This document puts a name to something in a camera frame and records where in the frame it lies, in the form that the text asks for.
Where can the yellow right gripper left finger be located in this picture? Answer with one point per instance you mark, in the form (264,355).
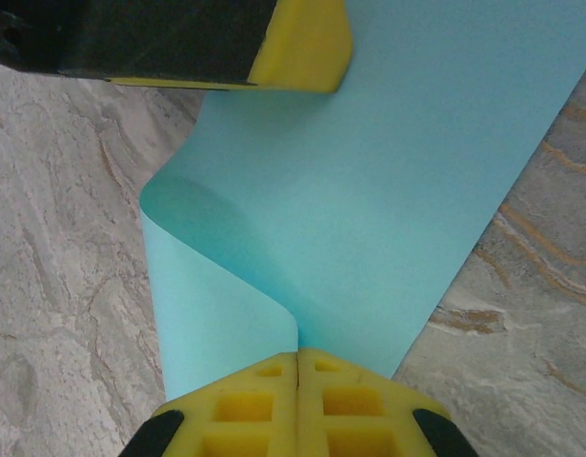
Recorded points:
(197,428)

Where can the light blue cloth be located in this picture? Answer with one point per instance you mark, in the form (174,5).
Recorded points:
(345,190)

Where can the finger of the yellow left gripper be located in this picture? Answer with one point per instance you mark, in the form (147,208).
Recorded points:
(297,43)

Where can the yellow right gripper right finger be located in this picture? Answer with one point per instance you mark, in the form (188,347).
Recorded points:
(397,428)

